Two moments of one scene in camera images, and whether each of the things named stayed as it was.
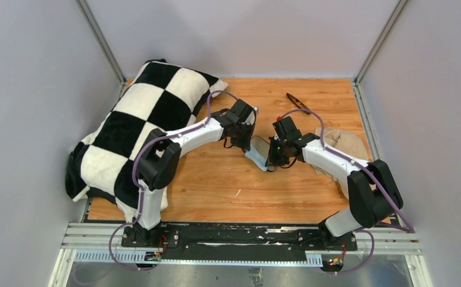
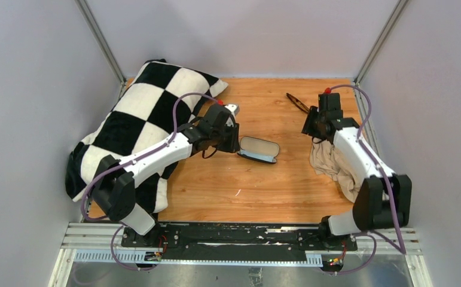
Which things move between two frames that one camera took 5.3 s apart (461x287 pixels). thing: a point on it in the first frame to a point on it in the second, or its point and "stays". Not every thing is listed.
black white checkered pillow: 162,95 stays
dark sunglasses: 297,102 stays
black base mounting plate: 235,239 stays
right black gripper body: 278,154 to 313,125
